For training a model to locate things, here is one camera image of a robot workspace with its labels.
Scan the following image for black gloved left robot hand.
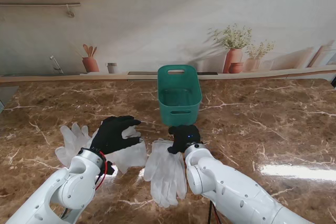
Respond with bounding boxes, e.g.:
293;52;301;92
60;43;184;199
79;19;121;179
89;115;144;155

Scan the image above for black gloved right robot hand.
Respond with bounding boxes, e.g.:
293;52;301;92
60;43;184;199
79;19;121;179
167;125;202;154

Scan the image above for green plastic basket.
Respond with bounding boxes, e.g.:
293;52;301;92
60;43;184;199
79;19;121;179
156;64;203;127

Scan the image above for translucent white disposable glove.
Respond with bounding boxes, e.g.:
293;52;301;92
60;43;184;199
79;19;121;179
91;125;148;174
143;140;187;208
151;138;187;201
55;122;91;168

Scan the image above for left arm red black cables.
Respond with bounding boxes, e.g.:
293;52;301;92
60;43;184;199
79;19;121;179
61;152;111;221

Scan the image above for arm red black cables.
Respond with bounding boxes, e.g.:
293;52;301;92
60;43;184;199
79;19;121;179
61;152;111;221
207;200;221;224

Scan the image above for right arm red black cables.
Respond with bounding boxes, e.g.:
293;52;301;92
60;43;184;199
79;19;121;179
207;200;221;224

